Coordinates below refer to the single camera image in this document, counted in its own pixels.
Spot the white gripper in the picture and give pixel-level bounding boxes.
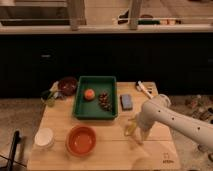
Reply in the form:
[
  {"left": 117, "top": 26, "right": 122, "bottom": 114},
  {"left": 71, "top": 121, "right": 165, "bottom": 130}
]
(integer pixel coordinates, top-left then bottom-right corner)
[{"left": 128, "top": 112, "right": 155, "bottom": 143}]

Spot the yellow banana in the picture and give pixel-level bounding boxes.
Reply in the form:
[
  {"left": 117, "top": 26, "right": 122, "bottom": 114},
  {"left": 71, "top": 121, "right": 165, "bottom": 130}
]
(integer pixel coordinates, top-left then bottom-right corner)
[{"left": 124, "top": 118, "right": 137, "bottom": 136}]

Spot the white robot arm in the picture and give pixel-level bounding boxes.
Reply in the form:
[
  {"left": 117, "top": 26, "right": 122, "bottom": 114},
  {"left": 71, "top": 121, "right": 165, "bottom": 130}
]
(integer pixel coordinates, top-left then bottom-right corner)
[{"left": 125, "top": 94, "right": 213, "bottom": 150}]

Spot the red orange bowl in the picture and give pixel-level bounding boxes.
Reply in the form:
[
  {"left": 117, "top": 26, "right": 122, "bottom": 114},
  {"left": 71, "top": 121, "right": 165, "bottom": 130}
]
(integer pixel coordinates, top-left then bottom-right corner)
[{"left": 65, "top": 125, "right": 96, "bottom": 157}]

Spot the dark red bowl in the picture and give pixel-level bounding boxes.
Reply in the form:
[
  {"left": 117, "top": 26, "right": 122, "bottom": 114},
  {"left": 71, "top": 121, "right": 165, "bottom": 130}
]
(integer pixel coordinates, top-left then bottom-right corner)
[{"left": 58, "top": 77, "right": 78, "bottom": 96}]

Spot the blue sponge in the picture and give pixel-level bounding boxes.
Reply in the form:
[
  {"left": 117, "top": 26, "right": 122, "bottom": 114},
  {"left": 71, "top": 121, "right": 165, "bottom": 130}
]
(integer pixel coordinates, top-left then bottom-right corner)
[{"left": 120, "top": 94, "right": 133, "bottom": 110}]

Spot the bunch of dark grapes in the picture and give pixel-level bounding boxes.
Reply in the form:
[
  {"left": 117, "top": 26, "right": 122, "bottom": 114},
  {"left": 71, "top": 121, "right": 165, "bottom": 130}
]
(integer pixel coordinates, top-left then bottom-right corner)
[{"left": 98, "top": 92, "right": 112, "bottom": 111}]

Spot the orange fruit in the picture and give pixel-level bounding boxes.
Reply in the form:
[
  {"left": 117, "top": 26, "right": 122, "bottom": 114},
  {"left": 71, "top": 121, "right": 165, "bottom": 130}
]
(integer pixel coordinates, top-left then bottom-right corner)
[{"left": 84, "top": 89, "right": 95, "bottom": 101}]

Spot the white cup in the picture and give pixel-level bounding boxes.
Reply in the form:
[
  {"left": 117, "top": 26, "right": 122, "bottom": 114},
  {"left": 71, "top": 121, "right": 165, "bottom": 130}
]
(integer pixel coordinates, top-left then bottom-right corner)
[{"left": 34, "top": 128, "right": 54, "bottom": 148}]

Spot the small green cup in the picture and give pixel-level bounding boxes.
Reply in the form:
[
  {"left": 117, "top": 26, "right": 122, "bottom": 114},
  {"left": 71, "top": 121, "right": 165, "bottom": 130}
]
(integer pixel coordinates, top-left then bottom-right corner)
[{"left": 41, "top": 90, "right": 55, "bottom": 107}]

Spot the black tripod stand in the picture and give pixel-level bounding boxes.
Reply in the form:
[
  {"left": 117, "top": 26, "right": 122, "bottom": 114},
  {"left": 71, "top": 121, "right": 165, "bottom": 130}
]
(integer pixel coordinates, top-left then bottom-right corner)
[{"left": 0, "top": 131, "right": 21, "bottom": 171}]

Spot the right wooden post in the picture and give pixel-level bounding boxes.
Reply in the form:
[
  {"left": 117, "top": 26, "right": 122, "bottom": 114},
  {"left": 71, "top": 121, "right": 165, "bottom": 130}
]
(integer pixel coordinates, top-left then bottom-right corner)
[{"left": 128, "top": 0, "right": 142, "bottom": 30}]

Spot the wooden post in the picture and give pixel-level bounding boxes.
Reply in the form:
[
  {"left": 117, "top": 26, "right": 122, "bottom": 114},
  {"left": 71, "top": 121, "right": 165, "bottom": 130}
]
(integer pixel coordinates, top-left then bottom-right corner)
[
  {"left": 66, "top": 0, "right": 86, "bottom": 31},
  {"left": 128, "top": 0, "right": 142, "bottom": 30}
]

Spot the left wooden post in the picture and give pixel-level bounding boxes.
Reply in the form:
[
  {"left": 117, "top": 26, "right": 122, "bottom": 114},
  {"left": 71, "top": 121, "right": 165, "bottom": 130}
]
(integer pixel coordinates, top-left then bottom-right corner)
[{"left": 66, "top": 0, "right": 86, "bottom": 31}]

